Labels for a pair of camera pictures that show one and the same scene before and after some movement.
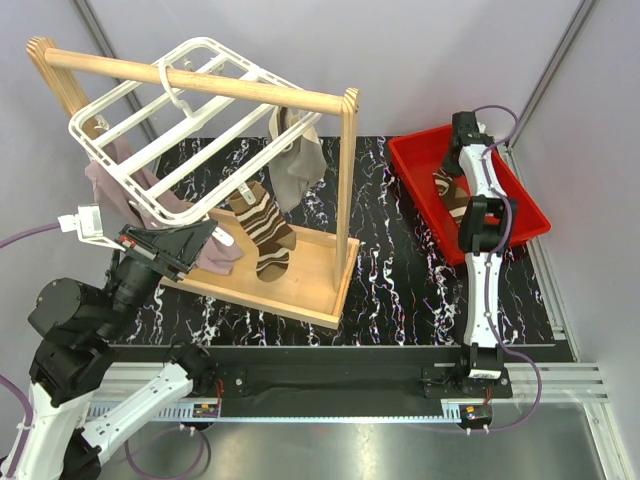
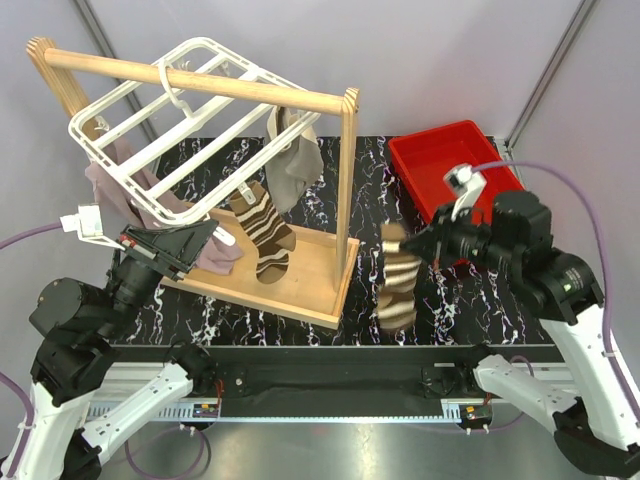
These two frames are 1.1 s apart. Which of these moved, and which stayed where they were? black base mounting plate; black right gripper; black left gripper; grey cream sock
Moved: black right gripper
Stayed: black base mounting plate; grey cream sock; black left gripper
